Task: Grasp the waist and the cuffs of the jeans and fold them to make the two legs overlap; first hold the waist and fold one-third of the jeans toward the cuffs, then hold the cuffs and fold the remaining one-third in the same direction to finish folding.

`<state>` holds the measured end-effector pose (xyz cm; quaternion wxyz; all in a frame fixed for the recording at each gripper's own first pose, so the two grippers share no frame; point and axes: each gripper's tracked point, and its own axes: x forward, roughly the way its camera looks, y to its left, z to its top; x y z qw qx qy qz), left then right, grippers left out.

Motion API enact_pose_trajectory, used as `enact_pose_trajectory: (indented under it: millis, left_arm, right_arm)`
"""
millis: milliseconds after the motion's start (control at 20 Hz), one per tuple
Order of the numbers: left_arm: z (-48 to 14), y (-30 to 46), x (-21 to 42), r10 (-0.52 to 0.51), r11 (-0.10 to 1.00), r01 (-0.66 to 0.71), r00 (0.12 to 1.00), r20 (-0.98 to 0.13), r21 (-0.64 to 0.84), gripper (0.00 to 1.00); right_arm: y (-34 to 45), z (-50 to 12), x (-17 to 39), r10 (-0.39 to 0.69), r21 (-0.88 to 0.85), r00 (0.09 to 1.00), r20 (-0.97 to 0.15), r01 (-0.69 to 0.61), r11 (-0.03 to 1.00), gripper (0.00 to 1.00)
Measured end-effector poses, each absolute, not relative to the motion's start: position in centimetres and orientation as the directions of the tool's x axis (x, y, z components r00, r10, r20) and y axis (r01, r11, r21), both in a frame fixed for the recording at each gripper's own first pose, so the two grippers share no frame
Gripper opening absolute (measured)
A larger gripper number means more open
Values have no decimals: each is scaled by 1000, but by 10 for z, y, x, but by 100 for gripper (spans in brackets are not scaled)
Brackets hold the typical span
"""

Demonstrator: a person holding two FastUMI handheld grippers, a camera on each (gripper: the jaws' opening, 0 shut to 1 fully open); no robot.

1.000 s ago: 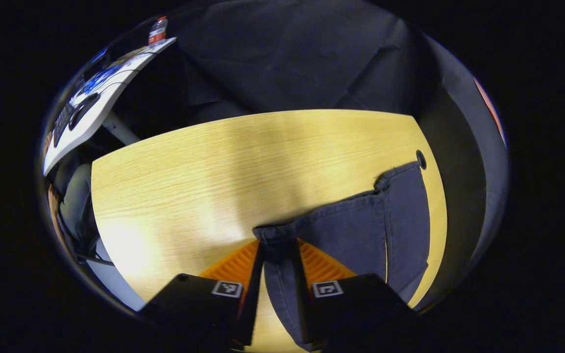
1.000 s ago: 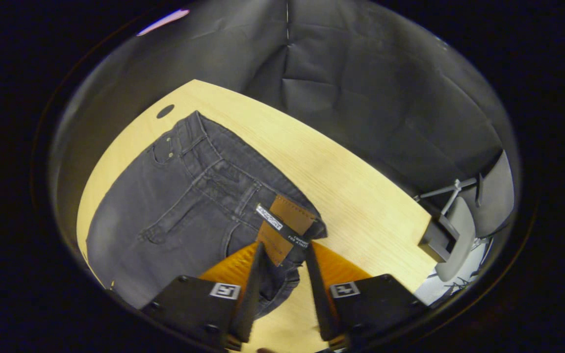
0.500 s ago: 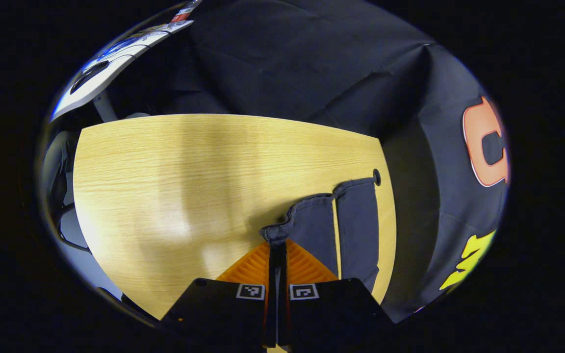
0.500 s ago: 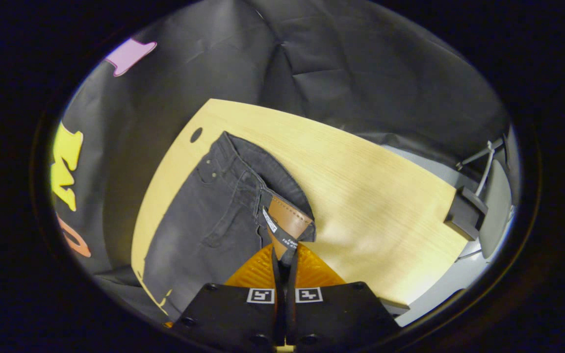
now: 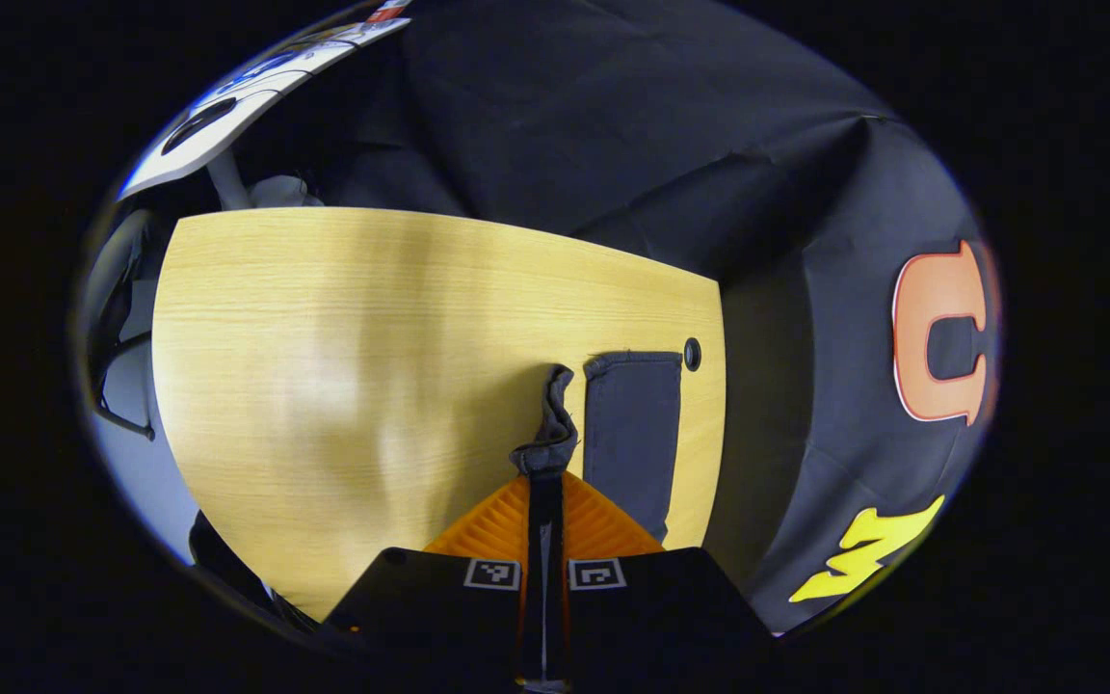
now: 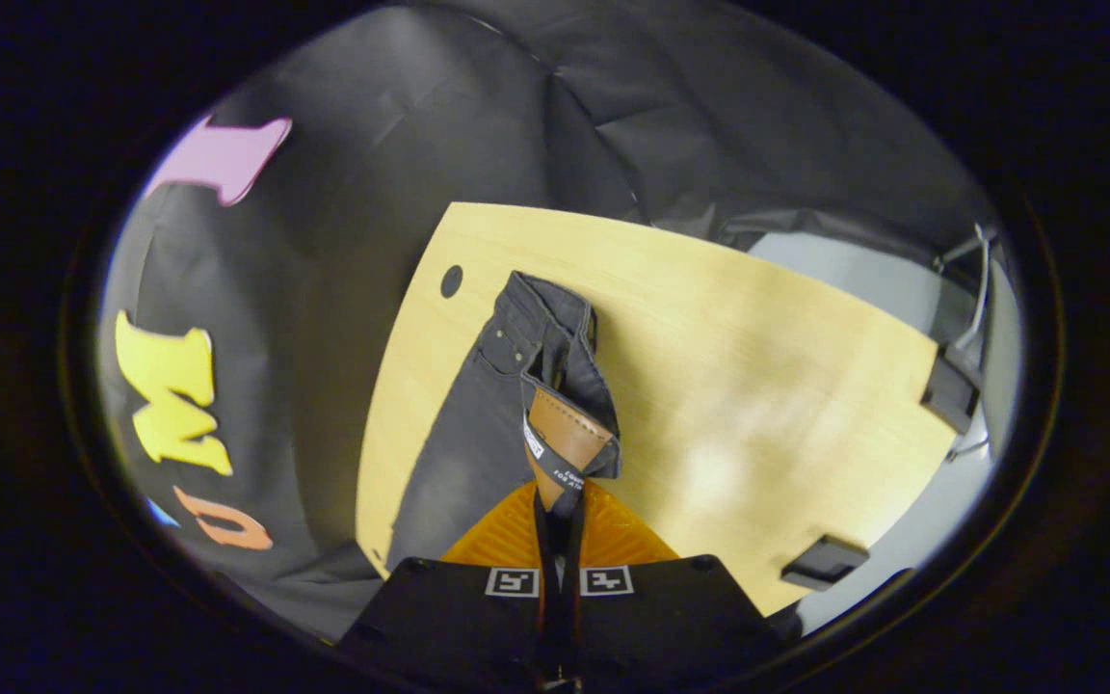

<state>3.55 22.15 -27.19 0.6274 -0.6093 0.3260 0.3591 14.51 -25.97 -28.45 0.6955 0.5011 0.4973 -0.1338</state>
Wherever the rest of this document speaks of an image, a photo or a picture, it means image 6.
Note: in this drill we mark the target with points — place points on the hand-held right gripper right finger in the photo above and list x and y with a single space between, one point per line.
577 549

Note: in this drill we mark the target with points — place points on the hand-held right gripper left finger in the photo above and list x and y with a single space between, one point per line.
540 554

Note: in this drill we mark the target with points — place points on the dark grey jeans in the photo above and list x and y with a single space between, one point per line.
488 414

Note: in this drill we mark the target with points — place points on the black table clamp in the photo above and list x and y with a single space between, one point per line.
950 387
825 562

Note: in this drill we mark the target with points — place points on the black backdrop cloth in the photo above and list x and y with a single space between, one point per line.
372 193

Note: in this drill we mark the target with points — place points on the grey metal rod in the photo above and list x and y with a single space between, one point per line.
979 289

